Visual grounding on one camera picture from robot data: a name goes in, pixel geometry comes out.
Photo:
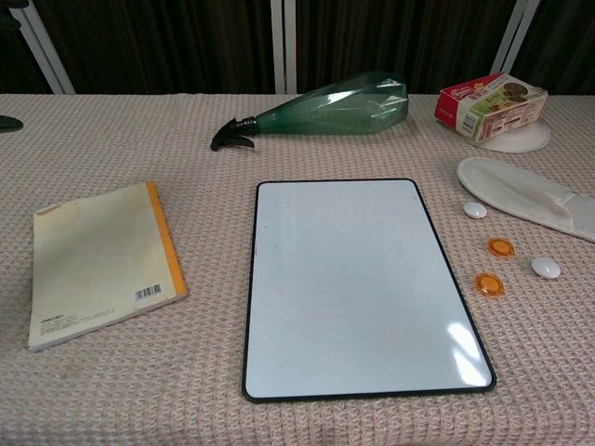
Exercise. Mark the left silver and black robot hand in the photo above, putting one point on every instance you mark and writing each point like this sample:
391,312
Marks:
8,124

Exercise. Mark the white round magnet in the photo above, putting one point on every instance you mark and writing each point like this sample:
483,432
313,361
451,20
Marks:
546,267
475,210

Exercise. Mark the orange round magnet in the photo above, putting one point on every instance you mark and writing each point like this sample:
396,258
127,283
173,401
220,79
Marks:
489,283
501,246

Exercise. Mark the black-framed whiteboard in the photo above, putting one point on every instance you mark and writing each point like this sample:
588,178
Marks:
362,288

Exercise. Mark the cream notebook with orange spine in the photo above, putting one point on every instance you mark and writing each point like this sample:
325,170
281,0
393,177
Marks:
102,265

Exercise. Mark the black pleated curtain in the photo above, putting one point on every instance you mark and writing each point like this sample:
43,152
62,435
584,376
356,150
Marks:
162,46

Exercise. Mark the pink waffle tablecloth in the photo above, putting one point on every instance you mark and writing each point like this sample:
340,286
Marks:
186,395

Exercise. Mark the green plastic spray bottle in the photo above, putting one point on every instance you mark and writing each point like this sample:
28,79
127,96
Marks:
334,111

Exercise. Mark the red and green snack box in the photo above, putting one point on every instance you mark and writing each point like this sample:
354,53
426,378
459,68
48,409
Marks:
493,109

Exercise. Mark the white fabric slipper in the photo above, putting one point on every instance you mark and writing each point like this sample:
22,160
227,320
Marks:
511,186

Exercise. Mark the white round plate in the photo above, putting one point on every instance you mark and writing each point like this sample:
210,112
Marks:
525,140

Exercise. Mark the white frame post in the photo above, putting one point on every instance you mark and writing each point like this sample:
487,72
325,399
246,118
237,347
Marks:
283,46
46,51
513,37

